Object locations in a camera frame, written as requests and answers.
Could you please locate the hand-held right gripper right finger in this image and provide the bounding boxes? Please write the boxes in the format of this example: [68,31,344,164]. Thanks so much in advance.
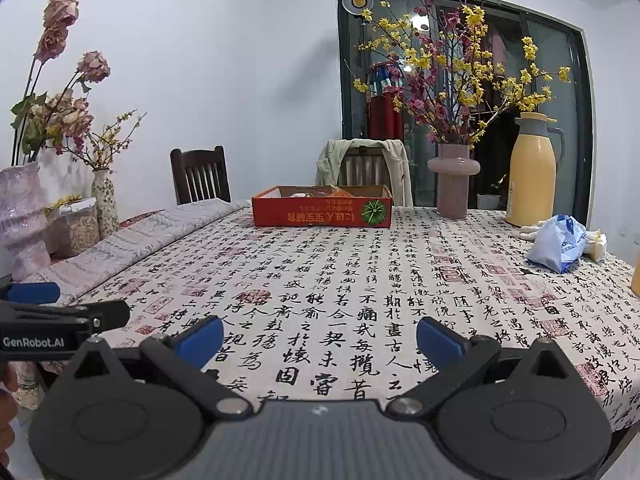
[385,316,576,418]

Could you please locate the red cardboard box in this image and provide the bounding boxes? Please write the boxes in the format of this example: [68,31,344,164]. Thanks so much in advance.
[251,184,394,229]

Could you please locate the blue white plastic bag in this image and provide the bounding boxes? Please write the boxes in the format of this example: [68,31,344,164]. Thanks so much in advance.
[525,214,588,275]

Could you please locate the grey woven blanket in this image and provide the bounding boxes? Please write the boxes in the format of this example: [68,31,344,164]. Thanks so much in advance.
[22,199,253,306]

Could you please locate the white work glove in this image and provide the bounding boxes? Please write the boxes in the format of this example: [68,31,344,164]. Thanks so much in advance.
[517,221,551,242]

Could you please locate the person's left hand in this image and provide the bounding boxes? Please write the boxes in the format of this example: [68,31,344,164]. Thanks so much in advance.
[0,365,20,453]

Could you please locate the clear plastic container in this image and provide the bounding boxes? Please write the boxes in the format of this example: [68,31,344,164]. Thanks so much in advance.
[45,197,101,258]

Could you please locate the small floral vase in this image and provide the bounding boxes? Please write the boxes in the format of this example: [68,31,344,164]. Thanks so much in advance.
[91,169,120,241]

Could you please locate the dried pink roses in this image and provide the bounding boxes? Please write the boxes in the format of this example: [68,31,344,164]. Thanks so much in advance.
[10,0,112,166]

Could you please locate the dark sliding glass door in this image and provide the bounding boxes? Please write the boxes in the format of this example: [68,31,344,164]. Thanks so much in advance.
[336,0,608,211]

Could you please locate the red hanging garment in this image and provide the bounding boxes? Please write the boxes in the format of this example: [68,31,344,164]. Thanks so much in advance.
[367,60,406,140]

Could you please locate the chair with beige jacket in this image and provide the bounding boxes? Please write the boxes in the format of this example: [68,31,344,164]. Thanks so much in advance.
[315,138,415,207]

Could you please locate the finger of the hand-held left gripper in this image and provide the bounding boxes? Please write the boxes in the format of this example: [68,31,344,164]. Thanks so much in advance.
[0,281,62,307]
[0,299,132,333]

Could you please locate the yellow flower twigs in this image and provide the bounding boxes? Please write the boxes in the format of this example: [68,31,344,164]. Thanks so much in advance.
[55,110,148,171]

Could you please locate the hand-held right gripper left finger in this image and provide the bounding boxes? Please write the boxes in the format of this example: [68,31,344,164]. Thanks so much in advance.
[65,315,253,421]

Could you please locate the brown slatted wooden chair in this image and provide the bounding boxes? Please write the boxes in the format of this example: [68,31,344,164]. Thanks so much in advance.
[337,141,406,207]

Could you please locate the pink textured vase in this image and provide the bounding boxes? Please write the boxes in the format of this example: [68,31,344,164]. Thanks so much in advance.
[0,161,53,281]

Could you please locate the beige bundle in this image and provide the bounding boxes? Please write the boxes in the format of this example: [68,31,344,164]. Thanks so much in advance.
[582,230,608,263]

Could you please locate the yellow thermos jug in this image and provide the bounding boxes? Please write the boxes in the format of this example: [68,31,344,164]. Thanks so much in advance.
[505,112,567,227]

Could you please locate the dark wooden chair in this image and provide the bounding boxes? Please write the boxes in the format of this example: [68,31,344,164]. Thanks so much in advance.
[170,146,232,206]

